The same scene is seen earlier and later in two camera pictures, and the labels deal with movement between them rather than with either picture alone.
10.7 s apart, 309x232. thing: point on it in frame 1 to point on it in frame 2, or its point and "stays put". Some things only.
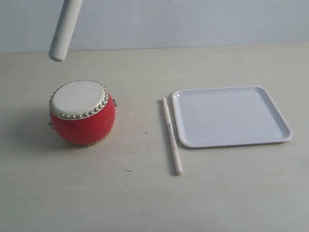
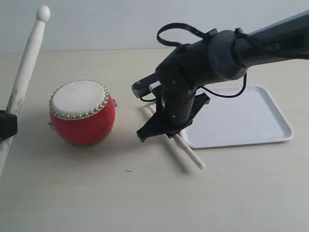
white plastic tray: x=229 y=116 stays put
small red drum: x=82 y=112 stays put
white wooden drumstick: x=175 y=144 to x=179 y=138
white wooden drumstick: x=65 y=25 to x=23 y=76
